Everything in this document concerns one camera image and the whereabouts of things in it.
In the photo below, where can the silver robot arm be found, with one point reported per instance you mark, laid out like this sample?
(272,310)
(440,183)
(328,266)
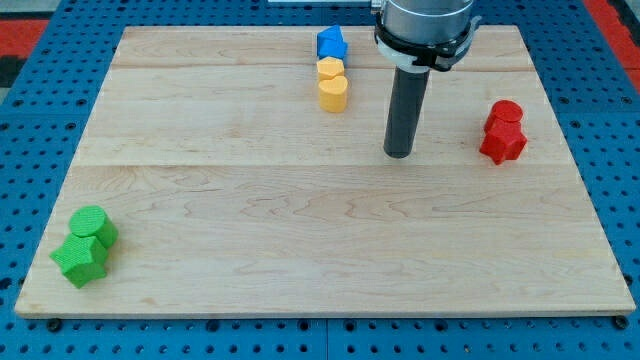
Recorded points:
(418,36)

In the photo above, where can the red circle block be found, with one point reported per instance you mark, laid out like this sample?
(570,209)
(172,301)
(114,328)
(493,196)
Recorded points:
(505,111)

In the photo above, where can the green circle block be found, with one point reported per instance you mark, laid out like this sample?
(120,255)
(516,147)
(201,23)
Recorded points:
(93,221)

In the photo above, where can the yellow heart block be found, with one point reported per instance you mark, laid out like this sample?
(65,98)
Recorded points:
(333,94)

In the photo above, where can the wooden board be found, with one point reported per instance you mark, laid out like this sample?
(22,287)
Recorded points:
(236,196)

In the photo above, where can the yellow pentagon block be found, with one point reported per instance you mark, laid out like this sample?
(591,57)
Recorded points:
(329,67)

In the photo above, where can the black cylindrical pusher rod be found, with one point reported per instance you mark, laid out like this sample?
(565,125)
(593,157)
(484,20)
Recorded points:
(407,97)

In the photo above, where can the blue cube block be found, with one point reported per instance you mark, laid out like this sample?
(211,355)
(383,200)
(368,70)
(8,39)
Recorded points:
(331,48)

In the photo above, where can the red star block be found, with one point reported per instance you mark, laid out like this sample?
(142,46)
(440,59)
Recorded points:
(503,141)

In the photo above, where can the green star block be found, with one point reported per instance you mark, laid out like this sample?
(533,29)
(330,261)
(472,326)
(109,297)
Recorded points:
(81,259)

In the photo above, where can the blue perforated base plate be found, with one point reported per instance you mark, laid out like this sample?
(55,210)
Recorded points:
(49,103)

